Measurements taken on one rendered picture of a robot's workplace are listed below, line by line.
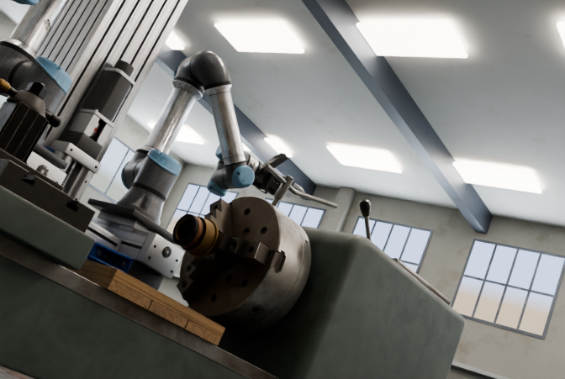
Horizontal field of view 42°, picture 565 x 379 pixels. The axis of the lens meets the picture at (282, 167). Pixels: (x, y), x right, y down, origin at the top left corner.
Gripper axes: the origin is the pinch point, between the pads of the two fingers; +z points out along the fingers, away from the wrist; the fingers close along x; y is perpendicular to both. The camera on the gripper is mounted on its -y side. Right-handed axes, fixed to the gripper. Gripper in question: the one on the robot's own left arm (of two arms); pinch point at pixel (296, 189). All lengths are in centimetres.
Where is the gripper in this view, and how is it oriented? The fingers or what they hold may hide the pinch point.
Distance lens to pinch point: 277.7
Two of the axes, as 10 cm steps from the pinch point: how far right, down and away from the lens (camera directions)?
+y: -4.6, 8.7, -1.9
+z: 7.5, 5.0, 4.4
